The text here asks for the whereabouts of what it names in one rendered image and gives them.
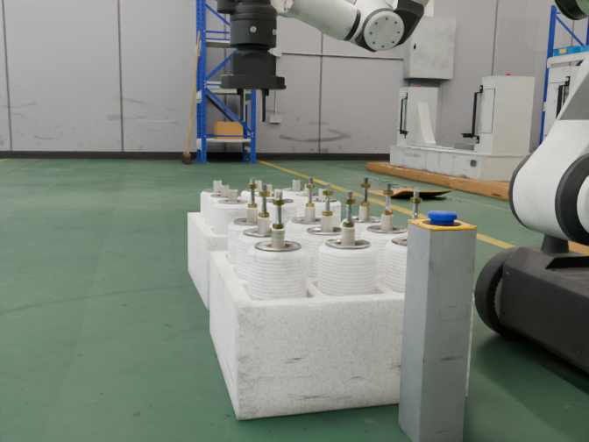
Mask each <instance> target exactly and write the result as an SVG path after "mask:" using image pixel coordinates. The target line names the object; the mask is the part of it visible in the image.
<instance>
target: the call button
mask: <svg viewBox="0 0 589 442"><path fill-rule="evenodd" d="M428 218H430V222H431V223H432V224H437V225H453V224H454V220H456V219H458V214H457V213H456V212H453V211H447V210H431V211H429V212H428Z"/></svg>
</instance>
